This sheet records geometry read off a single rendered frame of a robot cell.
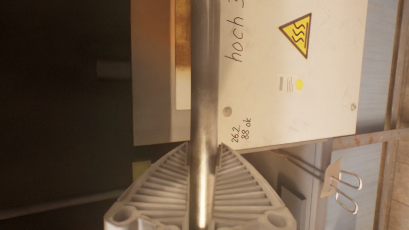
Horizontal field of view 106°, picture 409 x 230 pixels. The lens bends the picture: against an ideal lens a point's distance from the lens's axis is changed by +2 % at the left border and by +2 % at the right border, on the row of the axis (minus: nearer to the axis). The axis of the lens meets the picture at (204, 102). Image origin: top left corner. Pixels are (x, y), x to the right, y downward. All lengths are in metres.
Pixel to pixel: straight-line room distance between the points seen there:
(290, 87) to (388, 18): 0.89
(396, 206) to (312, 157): 0.97
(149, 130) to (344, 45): 0.49
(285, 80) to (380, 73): 0.81
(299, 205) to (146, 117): 0.68
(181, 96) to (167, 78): 0.05
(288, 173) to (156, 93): 0.68
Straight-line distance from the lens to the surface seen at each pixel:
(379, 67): 1.12
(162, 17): 0.39
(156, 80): 0.36
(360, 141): 0.91
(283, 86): 0.34
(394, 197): 1.64
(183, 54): 0.36
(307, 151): 0.75
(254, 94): 0.30
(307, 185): 0.79
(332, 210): 1.04
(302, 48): 0.39
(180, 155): 0.16
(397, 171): 1.58
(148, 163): 0.39
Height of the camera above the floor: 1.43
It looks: 19 degrees down
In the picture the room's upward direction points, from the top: 91 degrees counter-clockwise
